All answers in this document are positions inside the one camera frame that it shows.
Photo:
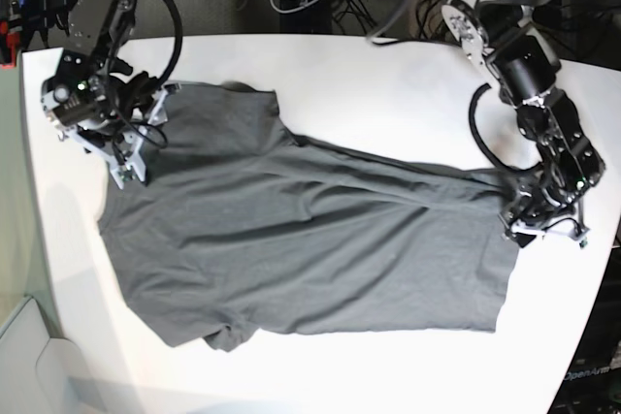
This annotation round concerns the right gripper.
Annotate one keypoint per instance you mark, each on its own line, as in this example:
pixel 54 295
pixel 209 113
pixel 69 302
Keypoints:
pixel 101 106

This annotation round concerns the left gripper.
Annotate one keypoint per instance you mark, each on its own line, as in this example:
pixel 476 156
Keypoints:
pixel 538 182

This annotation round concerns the grey t-shirt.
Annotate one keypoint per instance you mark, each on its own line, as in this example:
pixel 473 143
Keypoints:
pixel 243 226

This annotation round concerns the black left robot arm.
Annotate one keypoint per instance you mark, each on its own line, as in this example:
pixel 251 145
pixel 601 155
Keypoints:
pixel 501 40

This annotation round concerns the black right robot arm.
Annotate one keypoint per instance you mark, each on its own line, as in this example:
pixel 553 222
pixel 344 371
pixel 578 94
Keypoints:
pixel 97 31

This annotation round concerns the red clamp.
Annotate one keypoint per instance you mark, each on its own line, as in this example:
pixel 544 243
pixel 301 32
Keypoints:
pixel 10 44

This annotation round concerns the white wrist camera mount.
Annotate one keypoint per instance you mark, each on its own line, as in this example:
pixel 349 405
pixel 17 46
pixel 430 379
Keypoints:
pixel 124 156

